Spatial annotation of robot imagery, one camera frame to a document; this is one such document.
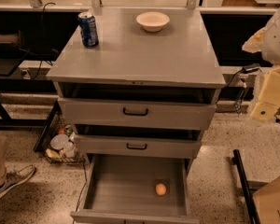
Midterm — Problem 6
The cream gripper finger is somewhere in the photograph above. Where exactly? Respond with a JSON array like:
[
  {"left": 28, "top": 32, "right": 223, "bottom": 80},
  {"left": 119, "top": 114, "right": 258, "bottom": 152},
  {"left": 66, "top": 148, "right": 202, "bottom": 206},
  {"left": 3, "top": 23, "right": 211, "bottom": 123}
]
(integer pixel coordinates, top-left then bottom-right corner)
[
  {"left": 242, "top": 27, "right": 266, "bottom": 53},
  {"left": 250, "top": 66, "right": 280, "bottom": 121}
]

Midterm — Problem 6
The orange fruit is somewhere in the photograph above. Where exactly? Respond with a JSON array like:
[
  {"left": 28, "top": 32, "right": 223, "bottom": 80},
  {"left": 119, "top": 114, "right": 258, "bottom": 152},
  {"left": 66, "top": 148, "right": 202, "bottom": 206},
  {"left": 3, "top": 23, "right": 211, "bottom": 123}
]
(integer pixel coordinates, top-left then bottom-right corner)
[{"left": 155, "top": 183, "right": 167, "bottom": 196}]

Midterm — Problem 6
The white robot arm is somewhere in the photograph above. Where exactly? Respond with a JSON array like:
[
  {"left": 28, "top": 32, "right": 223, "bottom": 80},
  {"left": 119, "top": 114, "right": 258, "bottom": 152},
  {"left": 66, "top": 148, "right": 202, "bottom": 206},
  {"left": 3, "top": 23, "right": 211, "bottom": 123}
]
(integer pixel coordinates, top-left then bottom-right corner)
[{"left": 242, "top": 8, "right": 280, "bottom": 121}]

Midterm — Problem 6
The grey drawer cabinet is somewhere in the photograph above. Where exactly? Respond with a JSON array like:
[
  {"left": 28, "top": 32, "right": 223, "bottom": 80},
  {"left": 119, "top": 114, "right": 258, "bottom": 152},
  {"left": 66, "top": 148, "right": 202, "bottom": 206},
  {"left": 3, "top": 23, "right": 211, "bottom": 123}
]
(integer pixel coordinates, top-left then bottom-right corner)
[{"left": 46, "top": 7, "right": 227, "bottom": 161}]

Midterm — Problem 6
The grey top drawer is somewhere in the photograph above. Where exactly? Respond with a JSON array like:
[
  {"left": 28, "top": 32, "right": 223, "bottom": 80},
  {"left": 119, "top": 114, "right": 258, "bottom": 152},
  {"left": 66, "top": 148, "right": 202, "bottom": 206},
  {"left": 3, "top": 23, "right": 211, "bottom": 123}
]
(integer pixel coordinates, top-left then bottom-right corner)
[{"left": 58, "top": 84, "right": 216, "bottom": 130}]

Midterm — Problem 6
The grey drawer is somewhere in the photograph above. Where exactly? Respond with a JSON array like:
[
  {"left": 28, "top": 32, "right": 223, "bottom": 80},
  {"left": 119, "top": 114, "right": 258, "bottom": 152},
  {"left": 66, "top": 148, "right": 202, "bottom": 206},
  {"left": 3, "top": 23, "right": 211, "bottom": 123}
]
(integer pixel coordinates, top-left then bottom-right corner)
[
  {"left": 75, "top": 124, "right": 202, "bottom": 159},
  {"left": 71, "top": 154, "right": 200, "bottom": 224},
  {"left": 58, "top": 84, "right": 216, "bottom": 130}
]

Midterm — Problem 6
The grey middle drawer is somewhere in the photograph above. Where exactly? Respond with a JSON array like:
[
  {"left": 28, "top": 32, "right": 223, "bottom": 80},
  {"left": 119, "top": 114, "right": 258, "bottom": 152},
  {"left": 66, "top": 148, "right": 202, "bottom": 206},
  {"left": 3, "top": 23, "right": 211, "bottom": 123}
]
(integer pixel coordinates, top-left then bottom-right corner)
[{"left": 75, "top": 124, "right": 202, "bottom": 159}]

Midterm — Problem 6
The grey bottom drawer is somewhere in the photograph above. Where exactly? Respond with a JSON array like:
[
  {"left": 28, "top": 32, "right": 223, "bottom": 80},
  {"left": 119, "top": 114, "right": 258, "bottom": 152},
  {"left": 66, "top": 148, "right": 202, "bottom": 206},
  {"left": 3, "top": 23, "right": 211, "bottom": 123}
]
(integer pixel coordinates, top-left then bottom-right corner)
[{"left": 71, "top": 154, "right": 200, "bottom": 224}]

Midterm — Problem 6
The black power adapter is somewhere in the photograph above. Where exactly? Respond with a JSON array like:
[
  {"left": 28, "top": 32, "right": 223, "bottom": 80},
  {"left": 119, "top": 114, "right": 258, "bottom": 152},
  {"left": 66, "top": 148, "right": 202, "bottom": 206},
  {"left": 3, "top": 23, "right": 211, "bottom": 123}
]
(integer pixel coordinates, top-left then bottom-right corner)
[{"left": 242, "top": 63, "right": 260, "bottom": 74}]

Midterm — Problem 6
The white bowl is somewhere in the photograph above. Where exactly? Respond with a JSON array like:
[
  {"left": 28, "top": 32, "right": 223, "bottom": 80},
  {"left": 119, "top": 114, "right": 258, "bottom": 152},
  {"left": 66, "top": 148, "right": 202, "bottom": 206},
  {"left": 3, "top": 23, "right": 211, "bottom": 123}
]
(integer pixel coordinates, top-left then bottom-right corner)
[{"left": 136, "top": 12, "right": 170, "bottom": 33}]

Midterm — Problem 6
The brown cardboard box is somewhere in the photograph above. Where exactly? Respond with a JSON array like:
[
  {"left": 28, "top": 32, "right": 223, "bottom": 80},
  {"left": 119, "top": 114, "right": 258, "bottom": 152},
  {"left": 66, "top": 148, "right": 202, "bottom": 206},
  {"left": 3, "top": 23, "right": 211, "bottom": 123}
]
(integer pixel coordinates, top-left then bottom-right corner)
[{"left": 253, "top": 176, "right": 280, "bottom": 224}]

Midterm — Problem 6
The black metal bar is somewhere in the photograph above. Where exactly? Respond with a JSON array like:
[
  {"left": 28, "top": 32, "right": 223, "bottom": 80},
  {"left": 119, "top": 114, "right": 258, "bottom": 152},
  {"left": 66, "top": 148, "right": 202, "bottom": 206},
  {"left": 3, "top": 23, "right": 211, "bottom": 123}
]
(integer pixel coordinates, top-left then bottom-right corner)
[{"left": 231, "top": 149, "right": 260, "bottom": 224}]

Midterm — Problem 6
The blue soda can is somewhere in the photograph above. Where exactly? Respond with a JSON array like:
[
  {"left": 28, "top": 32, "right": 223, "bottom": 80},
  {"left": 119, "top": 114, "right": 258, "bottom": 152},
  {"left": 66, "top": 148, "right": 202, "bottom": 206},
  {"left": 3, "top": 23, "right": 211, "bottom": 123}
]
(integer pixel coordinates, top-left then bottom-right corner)
[{"left": 77, "top": 12, "right": 99, "bottom": 48}]

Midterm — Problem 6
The grey sneaker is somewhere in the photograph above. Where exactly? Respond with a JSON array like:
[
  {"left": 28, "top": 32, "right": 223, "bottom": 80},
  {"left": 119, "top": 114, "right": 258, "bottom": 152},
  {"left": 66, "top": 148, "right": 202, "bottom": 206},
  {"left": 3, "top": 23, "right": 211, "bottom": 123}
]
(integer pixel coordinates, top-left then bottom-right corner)
[{"left": 0, "top": 165, "right": 35, "bottom": 199}]

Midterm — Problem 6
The black top drawer handle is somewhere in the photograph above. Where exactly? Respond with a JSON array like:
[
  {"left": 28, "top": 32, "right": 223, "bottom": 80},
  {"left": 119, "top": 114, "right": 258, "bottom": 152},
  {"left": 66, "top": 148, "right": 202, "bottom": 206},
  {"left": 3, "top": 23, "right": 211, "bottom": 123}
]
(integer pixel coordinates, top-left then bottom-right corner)
[{"left": 122, "top": 107, "right": 148, "bottom": 117}]

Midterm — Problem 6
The black drawer handle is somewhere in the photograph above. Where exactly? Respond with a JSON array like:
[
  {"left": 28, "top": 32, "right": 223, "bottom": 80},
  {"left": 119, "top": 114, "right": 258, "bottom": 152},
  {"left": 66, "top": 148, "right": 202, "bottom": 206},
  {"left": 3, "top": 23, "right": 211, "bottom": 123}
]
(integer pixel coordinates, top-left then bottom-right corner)
[
  {"left": 126, "top": 143, "right": 147, "bottom": 150},
  {"left": 122, "top": 107, "right": 148, "bottom": 117}
]

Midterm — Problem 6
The black middle drawer handle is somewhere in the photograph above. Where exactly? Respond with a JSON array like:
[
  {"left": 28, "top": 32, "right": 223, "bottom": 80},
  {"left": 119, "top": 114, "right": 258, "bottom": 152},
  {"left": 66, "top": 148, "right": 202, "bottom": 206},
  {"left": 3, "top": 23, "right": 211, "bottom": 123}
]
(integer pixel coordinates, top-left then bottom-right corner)
[{"left": 126, "top": 143, "right": 147, "bottom": 150}]

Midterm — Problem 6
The wire basket with clutter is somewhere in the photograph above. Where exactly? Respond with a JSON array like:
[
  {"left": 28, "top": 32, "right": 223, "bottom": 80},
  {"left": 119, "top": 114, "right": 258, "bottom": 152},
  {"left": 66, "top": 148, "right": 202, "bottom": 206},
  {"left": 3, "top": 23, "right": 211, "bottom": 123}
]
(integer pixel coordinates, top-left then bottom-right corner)
[{"left": 44, "top": 115, "right": 84, "bottom": 165}]

